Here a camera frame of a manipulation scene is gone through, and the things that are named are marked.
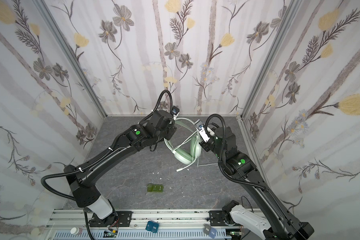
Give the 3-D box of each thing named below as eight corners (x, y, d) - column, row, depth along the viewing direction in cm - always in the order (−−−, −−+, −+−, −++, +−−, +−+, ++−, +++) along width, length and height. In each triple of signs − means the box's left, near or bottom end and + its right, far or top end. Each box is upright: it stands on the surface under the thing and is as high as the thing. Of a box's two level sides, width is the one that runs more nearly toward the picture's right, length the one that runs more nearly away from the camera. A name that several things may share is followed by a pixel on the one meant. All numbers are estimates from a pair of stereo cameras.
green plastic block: (147, 192, 85) (146, 190, 82) (148, 185, 87) (147, 183, 85) (163, 192, 85) (163, 190, 82) (164, 185, 87) (163, 183, 85)
